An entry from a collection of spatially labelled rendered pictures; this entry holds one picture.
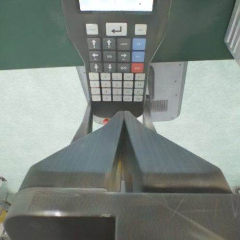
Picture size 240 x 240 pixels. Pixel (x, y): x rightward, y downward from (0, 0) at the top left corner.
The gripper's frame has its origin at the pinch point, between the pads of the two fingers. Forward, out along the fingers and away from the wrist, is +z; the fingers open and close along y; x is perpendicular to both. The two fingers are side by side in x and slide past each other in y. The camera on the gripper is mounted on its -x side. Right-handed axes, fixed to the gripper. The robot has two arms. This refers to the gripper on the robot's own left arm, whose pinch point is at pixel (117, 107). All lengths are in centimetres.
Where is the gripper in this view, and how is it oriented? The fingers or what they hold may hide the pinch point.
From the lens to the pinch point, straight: 27.2
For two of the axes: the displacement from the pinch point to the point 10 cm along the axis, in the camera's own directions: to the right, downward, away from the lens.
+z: 0.1, -9.8, 1.9
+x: 0.1, 1.9, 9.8
